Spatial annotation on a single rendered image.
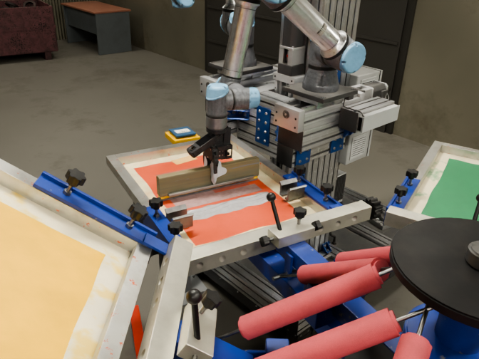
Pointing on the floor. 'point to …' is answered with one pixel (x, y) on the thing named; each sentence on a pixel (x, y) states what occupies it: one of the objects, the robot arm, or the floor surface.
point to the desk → (98, 25)
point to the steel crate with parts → (27, 28)
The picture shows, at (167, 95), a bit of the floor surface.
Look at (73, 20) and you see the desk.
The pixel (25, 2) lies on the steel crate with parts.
